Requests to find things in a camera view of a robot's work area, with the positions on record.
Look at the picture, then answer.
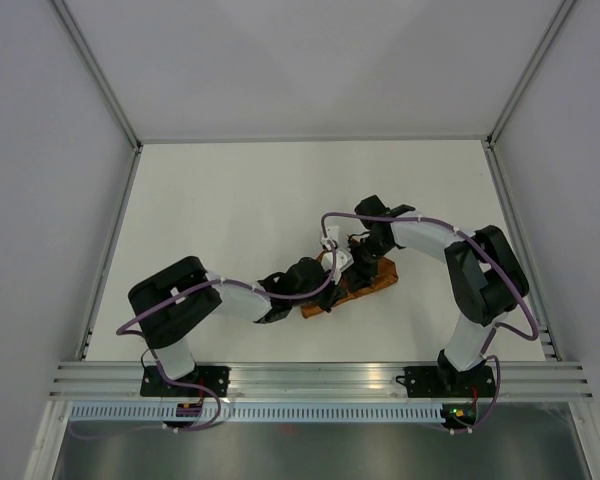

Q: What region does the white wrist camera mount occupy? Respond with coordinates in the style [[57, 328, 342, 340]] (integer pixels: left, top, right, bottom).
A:
[[330, 249, 353, 283], [320, 225, 340, 251]]

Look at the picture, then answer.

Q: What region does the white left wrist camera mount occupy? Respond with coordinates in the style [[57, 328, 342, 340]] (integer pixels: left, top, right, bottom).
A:
[[330, 249, 353, 283]]

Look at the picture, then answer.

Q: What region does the aluminium frame post right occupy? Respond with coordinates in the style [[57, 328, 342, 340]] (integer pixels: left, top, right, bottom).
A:
[[482, 0, 579, 149]]

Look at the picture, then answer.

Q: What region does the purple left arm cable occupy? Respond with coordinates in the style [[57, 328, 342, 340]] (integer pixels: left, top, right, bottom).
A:
[[69, 244, 349, 441]]

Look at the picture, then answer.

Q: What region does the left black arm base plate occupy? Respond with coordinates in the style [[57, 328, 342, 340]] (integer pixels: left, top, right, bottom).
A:
[[140, 365, 230, 398]]

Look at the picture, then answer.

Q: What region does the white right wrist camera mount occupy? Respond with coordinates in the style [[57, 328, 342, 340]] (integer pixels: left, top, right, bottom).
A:
[[320, 225, 340, 251]]

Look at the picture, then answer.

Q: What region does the orange cloth napkin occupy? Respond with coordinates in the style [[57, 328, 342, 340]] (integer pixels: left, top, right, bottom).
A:
[[300, 257, 399, 319]]

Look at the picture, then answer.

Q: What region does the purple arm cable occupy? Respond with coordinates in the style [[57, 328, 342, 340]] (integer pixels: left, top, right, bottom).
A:
[[69, 244, 349, 441], [319, 210, 540, 435]]

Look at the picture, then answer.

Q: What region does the aluminium front rail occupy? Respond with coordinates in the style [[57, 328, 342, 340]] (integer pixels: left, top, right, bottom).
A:
[[46, 361, 593, 403]]

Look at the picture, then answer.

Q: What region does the aluminium frame post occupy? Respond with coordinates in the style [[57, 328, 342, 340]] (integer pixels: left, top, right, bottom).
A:
[[48, 0, 142, 152], [482, 0, 579, 149]]

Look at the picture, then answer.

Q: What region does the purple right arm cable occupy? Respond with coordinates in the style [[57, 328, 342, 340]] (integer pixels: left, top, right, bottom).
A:
[[319, 210, 540, 435]]

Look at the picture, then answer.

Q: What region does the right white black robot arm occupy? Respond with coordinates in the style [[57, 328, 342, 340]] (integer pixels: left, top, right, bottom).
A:
[[345, 195, 529, 395]]

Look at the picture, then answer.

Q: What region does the white slotted cable duct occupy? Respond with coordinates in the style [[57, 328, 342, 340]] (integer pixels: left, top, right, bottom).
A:
[[70, 402, 443, 423]]

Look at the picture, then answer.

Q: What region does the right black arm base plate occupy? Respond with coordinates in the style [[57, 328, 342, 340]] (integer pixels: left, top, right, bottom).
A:
[[395, 364, 496, 399]]

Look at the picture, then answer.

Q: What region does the aluminium frame post left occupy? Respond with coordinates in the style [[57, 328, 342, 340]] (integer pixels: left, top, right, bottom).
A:
[[48, 0, 142, 152]]

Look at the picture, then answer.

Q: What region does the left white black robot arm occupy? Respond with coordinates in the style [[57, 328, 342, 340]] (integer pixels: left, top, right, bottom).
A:
[[127, 250, 353, 396]]

